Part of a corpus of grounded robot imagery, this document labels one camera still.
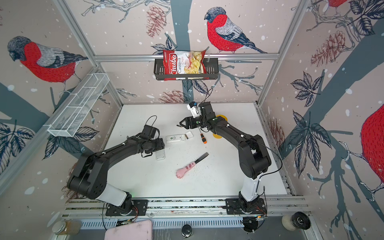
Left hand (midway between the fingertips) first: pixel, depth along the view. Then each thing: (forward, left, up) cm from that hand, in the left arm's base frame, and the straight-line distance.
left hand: (160, 145), depth 91 cm
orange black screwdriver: (+7, -28, -3) cm, 29 cm away
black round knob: (-42, -18, +5) cm, 46 cm away
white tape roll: (-39, -65, +7) cm, 76 cm away
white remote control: (+7, -9, -3) cm, 12 cm away
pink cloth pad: (-42, +3, -2) cm, 42 cm away
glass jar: (-40, +33, +1) cm, 52 cm away
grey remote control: (-5, 0, -3) cm, 5 cm away
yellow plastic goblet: (+10, -36, -4) cm, 38 cm away
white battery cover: (+11, -18, -4) cm, 22 cm away
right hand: (+7, -14, +12) cm, 20 cm away
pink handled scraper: (-16, -14, -3) cm, 21 cm away
